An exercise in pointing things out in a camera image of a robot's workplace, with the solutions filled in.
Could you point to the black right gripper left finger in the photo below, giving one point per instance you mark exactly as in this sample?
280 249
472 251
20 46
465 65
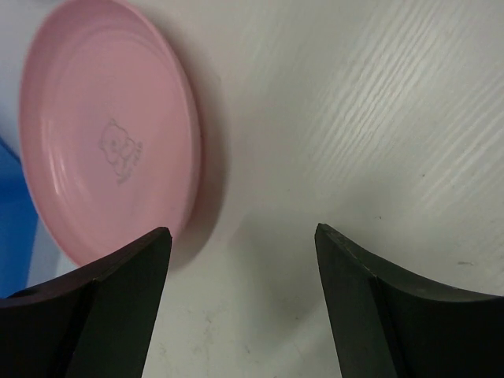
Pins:
95 321

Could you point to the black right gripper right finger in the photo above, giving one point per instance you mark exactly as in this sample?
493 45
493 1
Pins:
390 322

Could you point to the pink plate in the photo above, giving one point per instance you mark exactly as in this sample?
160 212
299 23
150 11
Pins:
109 134

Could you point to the blue plastic bin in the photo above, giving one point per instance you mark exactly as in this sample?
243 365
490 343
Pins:
17 225

